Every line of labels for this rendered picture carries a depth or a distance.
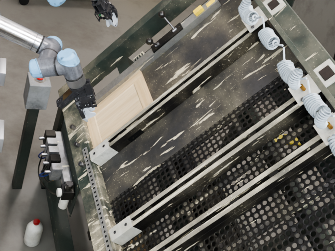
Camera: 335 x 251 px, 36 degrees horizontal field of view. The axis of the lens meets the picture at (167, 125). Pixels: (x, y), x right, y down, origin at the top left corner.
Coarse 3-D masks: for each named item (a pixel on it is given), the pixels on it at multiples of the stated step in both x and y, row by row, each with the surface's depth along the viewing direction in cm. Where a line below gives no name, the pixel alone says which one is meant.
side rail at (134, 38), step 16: (176, 0) 280; (192, 0) 283; (144, 16) 288; (176, 16) 288; (128, 32) 290; (144, 32) 289; (112, 48) 293; (128, 48) 294; (96, 64) 296; (112, 64) 299; (96, 80) 304
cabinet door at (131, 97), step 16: (128, 80) 277; (144, 80) 271; (112, 96) 279; (128, 96) 272; (144, 96) 264; (96, 112) 282; (112, 112) 274; (128, 112) 266; (96, 128) 276; (112, 128) 268; (96, 144) 270
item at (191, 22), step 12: (216, 0) 259; (204, 12) 261; (192, 24) 264; (180, 36) 268; (168, 48) 271; (144, 60) 273; (132, 72) 275; (108, 84) 282; (120, 84) 279; (96, 96) 284
